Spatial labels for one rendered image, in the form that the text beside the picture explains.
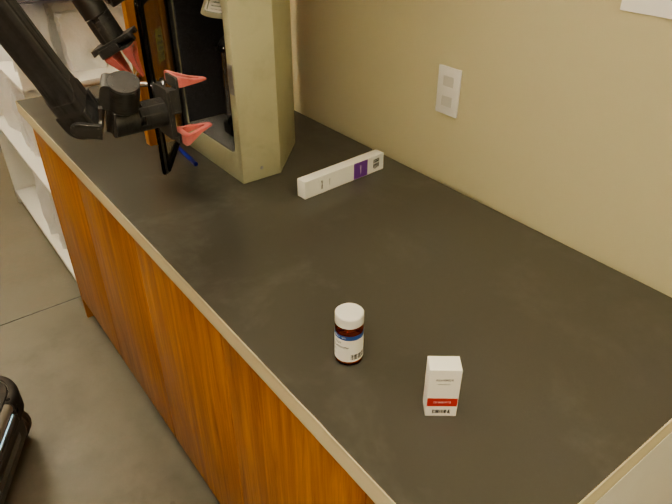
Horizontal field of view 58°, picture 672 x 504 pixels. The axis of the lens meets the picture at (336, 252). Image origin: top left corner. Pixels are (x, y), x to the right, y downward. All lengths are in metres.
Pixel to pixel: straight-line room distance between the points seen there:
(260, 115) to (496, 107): 0.55
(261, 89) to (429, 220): 0.50
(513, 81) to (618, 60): 0.24
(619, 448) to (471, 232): 0.59
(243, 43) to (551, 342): 0.90
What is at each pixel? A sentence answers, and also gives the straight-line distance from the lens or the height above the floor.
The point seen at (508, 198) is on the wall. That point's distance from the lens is 1.47.
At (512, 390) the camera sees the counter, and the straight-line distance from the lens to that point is 0.99.
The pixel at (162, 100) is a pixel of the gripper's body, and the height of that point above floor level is 1.23.
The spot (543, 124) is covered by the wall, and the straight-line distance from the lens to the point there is 1.36.
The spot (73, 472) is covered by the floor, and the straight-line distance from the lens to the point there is 2.20.
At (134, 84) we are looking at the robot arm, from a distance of 1.19.
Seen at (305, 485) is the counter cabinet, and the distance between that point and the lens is 1.17.
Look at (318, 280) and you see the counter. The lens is 1.17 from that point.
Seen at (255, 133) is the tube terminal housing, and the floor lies 1.06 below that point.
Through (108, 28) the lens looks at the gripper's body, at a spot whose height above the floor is 1.31.
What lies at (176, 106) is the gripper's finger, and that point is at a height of 1.22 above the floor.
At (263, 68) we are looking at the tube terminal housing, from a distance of 1.48.
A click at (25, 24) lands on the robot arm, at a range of 1.13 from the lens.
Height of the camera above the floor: 1.63
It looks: 33 degrees down
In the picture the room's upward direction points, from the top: straight up
